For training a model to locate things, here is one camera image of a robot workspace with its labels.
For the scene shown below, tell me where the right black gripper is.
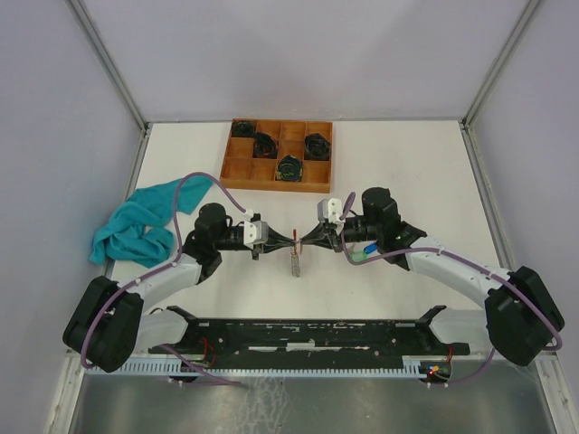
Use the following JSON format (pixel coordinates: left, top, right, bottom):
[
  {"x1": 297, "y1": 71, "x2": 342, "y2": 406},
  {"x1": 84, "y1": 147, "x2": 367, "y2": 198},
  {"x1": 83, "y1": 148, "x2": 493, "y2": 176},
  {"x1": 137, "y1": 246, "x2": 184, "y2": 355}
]
[{"x1": 300, "y1": 216, "x2": 381, "y2": 253}]

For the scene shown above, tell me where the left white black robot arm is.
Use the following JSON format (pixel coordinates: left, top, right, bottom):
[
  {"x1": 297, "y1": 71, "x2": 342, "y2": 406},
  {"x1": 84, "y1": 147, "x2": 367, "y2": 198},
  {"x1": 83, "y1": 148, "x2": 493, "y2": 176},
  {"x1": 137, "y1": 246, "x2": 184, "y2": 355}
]
[{"x1": 62, "y1": 203, "x2": 294, "y2": 373}]

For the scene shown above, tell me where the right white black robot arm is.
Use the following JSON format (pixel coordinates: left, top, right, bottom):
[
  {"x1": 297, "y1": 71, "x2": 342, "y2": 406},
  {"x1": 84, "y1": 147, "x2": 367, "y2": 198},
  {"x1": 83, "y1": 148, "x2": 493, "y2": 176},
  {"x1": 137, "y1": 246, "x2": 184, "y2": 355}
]
[{"x1": 299, "y1": 187, "x2": 565, "y2": 366}]

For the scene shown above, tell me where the key with green tag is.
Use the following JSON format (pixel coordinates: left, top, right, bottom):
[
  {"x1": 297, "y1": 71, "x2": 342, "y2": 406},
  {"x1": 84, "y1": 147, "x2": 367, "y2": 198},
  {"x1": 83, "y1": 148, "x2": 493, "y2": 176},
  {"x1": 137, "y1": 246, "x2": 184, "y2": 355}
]
[{"x1": 350, "y1": 250, "x2": 368, "y2": 262}]

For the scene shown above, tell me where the key with blue tag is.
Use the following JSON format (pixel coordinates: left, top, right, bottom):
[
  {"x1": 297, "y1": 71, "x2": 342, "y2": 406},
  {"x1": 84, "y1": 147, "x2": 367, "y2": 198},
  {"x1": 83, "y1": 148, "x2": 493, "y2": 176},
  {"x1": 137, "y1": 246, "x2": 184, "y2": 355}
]
[{"x1": 363, "y1": 243, "x2": 377, "y2": 255}]

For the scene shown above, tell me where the wooden compartment tray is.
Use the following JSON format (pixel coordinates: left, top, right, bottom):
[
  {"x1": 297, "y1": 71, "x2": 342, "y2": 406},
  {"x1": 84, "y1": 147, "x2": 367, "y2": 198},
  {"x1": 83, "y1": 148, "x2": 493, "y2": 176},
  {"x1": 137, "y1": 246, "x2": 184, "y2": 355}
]
[{"x1": 220, "y1": 118, "x2": 334, "y2": 193}]

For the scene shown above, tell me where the rolled dark tie right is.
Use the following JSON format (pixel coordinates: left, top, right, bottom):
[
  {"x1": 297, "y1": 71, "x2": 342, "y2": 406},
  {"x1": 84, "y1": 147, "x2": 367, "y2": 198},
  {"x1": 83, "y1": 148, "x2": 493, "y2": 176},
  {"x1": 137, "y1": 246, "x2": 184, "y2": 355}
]
[{"x1": 304, "y1": 133, "x2": 331, "y2": 161}]

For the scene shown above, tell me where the rolled dark tie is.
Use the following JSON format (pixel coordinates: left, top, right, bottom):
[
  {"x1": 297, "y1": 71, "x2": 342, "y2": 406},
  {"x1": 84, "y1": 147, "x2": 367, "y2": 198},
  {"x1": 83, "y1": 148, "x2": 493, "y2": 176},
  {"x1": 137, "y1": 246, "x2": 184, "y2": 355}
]
[
  {"x1": 304, "y1": 133, "x2": 331, "y2": 161},
  {"x1": 252, "y1": 132, "x2": 279, "y2": 159},
  {"x1": 231, "y1": 119, "x2": 256, "y2": 138}
]

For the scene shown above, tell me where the rolled dark tie centre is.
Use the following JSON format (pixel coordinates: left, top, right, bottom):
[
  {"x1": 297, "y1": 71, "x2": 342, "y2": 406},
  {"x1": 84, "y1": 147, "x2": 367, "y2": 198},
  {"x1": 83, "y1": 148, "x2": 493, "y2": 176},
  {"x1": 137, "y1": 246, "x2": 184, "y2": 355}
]
[{"x1": 252, "y1": 132, "x2": 279, "y2": 159}]

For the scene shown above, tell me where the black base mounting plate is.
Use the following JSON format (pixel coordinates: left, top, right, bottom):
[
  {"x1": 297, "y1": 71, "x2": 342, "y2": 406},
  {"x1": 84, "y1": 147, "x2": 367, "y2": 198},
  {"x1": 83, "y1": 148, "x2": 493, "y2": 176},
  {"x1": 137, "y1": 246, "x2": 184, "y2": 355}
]
[{"x1": 173, "y1": 317, "x2": 470, "y2": 369}]

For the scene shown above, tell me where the rolled dark tie top left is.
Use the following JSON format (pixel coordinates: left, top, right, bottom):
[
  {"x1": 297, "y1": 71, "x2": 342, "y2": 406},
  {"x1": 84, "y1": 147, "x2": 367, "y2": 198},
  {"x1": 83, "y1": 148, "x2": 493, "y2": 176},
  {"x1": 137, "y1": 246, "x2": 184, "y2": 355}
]
[{"x1": 231, "y1": 119, "x2": 256, "y2": 138}]

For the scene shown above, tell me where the teal cloth towel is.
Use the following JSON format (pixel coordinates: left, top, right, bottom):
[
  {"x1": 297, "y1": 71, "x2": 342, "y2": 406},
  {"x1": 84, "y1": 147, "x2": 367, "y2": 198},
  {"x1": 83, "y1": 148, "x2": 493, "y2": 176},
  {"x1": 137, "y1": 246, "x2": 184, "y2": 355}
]
[{"x1": 90, "y1": 176, "x2": 213, "y2": 268}]

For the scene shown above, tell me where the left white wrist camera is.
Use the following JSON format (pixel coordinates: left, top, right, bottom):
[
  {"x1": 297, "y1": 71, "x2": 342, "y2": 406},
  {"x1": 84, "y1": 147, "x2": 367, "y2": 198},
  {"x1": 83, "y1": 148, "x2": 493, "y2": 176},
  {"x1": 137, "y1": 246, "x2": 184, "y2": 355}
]
[{"x1": 242, "y1": 209, "x2": 269, "y2": 249}]

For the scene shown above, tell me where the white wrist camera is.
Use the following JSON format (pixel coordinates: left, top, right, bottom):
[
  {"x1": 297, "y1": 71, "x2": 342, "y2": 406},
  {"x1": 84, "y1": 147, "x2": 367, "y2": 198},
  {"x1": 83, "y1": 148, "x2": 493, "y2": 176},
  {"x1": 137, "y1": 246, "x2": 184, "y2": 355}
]
[
  {"x1": 317, "y1": 198, "x2": 346, "y2": 225},
  {"x1": 242, "y1": 209, "x2": 269, "y2": 249}
]

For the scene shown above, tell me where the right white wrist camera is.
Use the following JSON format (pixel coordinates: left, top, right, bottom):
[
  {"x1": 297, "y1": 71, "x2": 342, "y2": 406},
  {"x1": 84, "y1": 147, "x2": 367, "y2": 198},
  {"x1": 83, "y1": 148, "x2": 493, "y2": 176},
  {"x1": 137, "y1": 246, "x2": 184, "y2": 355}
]
[{"x1": 317, "y1": 198, "x2": 346, "y2": 225}]

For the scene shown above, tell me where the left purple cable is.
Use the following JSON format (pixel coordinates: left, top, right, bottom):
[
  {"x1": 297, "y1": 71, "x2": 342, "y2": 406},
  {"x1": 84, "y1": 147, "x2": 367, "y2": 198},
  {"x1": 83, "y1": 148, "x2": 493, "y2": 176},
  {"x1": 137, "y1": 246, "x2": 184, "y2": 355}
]
[{"x1": 81, "y1": 171, "x2": 254, "y2": 388}]

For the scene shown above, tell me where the purple cable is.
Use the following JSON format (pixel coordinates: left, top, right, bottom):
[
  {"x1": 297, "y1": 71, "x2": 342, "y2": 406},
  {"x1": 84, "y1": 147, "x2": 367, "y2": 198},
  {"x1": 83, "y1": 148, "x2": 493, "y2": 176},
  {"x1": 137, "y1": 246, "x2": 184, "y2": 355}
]
[
  {"x1": 81, "y1": 171, "x2": 254, "y2": 388},
  {"x1": 341, "y1": 192, "x2": 565, "y2": 386}
]

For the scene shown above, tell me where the grey slotted cable duct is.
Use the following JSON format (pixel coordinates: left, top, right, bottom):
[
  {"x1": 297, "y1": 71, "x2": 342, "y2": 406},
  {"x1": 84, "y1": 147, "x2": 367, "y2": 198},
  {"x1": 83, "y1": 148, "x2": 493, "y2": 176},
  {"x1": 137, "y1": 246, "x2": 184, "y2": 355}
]
[{"x1": 111, "y1": 356, "x2": 433, "y2": 379}]

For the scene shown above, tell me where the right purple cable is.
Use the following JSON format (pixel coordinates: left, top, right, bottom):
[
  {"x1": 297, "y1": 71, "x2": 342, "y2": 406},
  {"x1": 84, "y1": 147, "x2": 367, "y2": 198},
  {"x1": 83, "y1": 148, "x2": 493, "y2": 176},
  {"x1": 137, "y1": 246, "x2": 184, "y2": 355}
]
[{"x1": 341, "y1": 192, "x2": 565, "y2": 386}]

